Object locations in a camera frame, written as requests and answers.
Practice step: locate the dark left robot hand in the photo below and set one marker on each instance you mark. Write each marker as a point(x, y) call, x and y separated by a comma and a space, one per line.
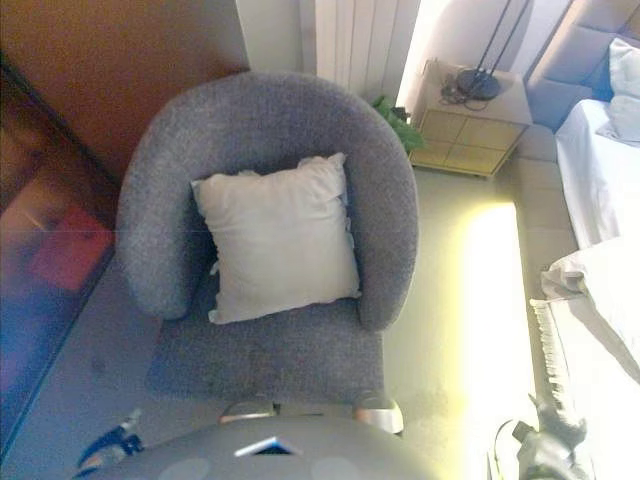
point(112, 442)

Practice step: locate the dark right robot hand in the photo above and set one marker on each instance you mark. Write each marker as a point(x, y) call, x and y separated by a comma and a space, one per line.
point(557, 427)

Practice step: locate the white fringed cushion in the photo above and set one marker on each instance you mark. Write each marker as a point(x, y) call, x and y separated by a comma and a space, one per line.
point(280, 240)

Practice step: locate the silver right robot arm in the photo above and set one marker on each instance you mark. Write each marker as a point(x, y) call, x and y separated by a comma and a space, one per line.
point(550, 462)

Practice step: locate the white fringed blanket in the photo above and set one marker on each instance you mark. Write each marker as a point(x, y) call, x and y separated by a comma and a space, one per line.
point(590, 380)

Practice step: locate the grey robot torso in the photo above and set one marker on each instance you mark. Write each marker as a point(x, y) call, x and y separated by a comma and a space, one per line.
point(210, 450)

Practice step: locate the silver left robot leg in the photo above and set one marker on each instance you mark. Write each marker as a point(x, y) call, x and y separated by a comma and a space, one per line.
point(247, 412)

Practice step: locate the white folded duvet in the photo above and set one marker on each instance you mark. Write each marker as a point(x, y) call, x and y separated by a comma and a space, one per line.
point(610, 290)

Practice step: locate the glossy brown wooden cabinet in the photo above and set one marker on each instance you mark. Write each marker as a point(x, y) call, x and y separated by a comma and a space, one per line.
point(50, 225)

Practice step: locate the grey upholstered bed base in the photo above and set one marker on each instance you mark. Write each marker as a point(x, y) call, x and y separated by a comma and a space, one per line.
point(537, 200)

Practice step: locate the white bed sheet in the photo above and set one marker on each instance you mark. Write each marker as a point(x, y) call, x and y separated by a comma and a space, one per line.
point(600, 190)

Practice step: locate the beige bedside table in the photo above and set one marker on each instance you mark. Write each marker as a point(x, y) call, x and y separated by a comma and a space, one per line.
point(470, 142)

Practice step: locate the white bed pillow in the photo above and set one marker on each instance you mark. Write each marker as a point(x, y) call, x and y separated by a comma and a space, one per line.
point(625, 70)
point(622, 120)

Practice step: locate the green potted plant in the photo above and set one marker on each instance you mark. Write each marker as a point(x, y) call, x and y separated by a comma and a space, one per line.
point(400, 130)

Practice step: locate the grey fabric armchair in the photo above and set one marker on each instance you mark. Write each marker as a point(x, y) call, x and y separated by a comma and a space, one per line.
point(260, 115)

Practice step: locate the grey upholstered headboard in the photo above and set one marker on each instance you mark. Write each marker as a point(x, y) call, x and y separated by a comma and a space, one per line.
point(565, 55)

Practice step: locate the white ribbed radiator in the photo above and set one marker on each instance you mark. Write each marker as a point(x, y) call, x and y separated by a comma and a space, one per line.
point(355, 40)

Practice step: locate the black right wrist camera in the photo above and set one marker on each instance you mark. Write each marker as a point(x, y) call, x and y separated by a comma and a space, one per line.
point(522, 430)

